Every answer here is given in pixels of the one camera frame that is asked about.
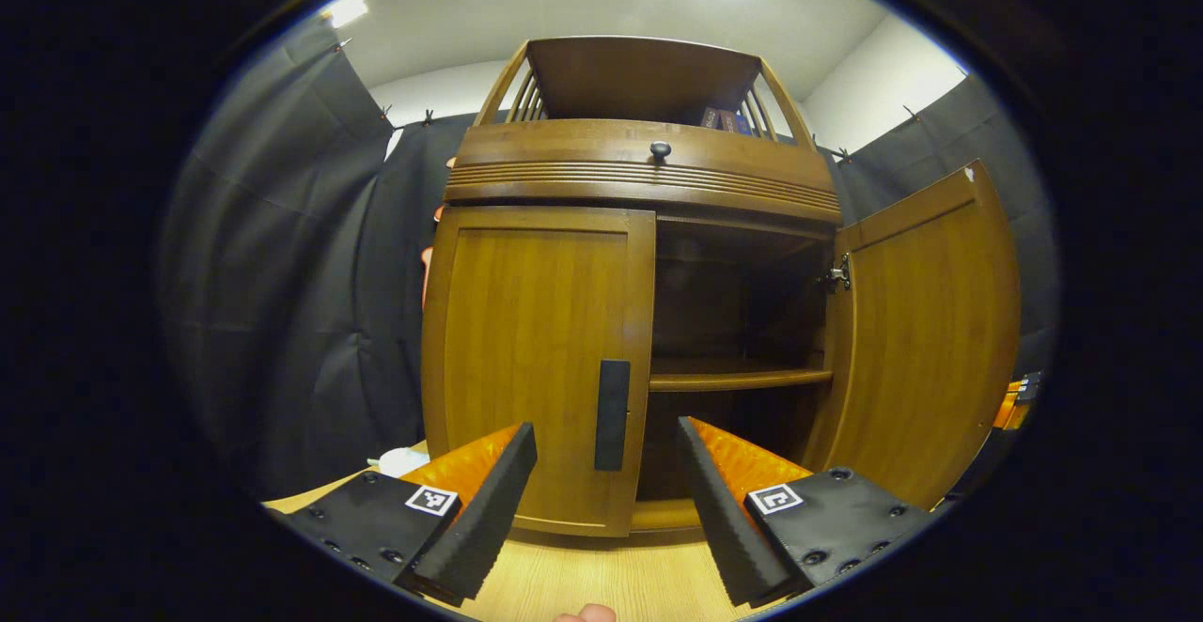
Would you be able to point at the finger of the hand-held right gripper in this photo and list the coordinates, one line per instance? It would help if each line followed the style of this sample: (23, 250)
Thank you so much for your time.
(1013, 411)

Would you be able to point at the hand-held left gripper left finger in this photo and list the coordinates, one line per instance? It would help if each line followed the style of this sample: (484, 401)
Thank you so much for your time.
(489, 519)

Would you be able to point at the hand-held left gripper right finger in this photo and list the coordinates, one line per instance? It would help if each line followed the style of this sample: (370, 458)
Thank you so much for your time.
(714, 519)

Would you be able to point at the wooden cabinet door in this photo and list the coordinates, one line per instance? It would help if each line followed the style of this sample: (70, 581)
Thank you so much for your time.
(526, 340)
(930, 340)

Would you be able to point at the wooden double-door shoe cabinet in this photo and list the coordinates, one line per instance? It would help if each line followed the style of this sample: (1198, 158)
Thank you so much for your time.
(536, 321)

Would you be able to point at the wooden inner cabinet shelf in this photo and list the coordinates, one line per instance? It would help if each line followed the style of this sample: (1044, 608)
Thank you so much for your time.
(733, 380)

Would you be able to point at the metal door hinge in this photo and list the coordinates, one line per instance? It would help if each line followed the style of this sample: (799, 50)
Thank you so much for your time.
(839, 274)

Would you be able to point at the wooden cabinet drawer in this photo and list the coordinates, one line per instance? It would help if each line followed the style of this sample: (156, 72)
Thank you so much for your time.
(564, 162)

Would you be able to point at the small white object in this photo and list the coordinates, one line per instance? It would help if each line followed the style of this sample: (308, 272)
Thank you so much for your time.
(404, 462)

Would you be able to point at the black backdrop cloth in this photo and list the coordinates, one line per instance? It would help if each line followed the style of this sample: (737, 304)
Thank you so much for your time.
(282, 303)

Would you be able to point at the round black drawer knob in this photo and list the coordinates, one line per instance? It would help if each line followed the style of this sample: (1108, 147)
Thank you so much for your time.
(661, 149)

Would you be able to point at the blue book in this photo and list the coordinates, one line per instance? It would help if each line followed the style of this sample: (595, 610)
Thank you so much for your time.
(735, 122)

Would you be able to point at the brown book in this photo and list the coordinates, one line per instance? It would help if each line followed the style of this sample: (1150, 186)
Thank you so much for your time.
(710, 117)

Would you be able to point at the small ceiling light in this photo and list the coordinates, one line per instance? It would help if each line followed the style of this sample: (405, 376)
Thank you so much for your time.
(346, 9)

